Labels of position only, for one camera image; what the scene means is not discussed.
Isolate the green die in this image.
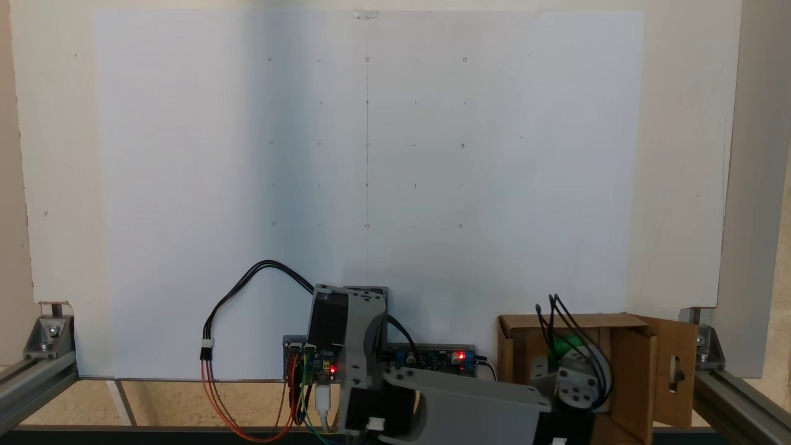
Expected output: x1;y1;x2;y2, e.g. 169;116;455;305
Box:
547;334;585;363

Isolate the blue power converter board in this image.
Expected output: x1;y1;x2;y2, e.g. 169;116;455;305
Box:
395;345;478;375

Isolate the orange wire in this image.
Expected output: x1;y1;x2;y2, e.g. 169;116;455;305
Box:
204;358;303;441

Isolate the motor driver circuit board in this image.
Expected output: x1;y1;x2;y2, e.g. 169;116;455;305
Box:
283;336;342;385

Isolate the aluminium frame rail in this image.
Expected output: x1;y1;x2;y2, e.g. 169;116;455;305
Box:
693;369;791;443
0;351;79;433

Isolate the white paper sheet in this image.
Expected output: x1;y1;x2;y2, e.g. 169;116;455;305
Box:
96;7;646;381

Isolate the red wire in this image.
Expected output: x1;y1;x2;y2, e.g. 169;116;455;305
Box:
201;358;301;443

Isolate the brown cardboard box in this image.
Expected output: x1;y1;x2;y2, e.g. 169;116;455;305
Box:
497;312;699;445

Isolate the black servo cable bundle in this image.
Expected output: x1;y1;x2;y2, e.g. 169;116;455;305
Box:
535;294;614;412

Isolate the green wire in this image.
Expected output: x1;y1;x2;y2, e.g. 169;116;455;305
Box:
299;352;332;445

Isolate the metal corner bracket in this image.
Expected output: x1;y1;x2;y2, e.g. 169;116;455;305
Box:
23;302;76;360
680;308;725;371

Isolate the white usb cable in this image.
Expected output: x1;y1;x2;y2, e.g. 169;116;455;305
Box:
315;382;336;433

